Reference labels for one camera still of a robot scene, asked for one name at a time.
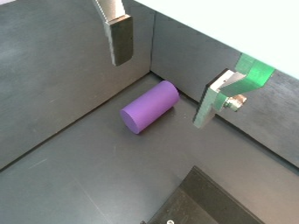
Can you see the black cradle stand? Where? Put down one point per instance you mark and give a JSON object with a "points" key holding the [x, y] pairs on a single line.
{"points": [[201, 202]]}

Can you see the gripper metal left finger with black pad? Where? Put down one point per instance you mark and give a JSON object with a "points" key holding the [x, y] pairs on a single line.
{"points": [[119, 29]]}

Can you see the purple cylinder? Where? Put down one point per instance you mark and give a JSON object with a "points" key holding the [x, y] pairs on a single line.
{"points": [[150, 106]]}

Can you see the gripper metal right finger green tape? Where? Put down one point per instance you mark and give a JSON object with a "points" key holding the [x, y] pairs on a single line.
{"points": [[223, 93]]}

